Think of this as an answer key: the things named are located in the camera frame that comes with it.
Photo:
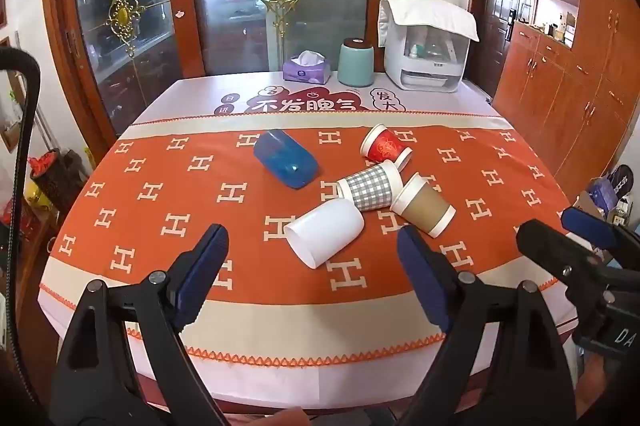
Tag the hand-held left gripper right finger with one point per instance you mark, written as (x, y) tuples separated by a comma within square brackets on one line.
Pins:
[(425, 277)]

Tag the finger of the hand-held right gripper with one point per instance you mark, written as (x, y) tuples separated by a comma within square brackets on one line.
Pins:
[(550, 246), (592, 226)]

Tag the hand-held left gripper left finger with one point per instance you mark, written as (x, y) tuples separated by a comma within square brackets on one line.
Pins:
[(204, 270)]

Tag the white cup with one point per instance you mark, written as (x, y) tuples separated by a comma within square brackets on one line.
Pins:
[(325, 231)]

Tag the brown sleeve paper cup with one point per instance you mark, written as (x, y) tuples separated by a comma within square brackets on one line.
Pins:
[(425, 206)]

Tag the grey checked paper cup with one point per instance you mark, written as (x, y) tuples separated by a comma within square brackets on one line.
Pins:
[(370, 186)]

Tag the red paper cup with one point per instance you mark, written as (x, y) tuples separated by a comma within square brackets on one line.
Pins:
[(382, 148)]

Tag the blue plastic cup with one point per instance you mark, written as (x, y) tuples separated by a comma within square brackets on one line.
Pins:
[(285, 158)]

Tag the blue cardboard box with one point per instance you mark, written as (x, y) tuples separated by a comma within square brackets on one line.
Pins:
[(602, 196)]

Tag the orange patterned tablecloth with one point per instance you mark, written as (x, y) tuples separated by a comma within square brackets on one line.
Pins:
[(165, 186), (450, 98)]

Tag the black bin with red bag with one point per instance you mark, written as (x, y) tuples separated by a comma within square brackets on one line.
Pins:
[(57, 176)]

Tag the white countertop appliance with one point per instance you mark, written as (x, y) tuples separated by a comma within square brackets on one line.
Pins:
[(430, 63)]

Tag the teal canister with brown lid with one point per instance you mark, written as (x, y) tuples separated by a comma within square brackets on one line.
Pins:
[(356, 63)]

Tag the purple tissue box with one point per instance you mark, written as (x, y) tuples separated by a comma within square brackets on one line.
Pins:
[(306, 68)]

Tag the dark entrance door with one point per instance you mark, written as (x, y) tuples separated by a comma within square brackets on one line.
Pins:
[(495, 6)]

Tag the white cloth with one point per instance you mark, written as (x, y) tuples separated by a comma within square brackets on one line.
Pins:
[(430, 16)]

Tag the wooden wall cabinet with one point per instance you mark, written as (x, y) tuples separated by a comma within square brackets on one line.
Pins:
[(570, 81)]

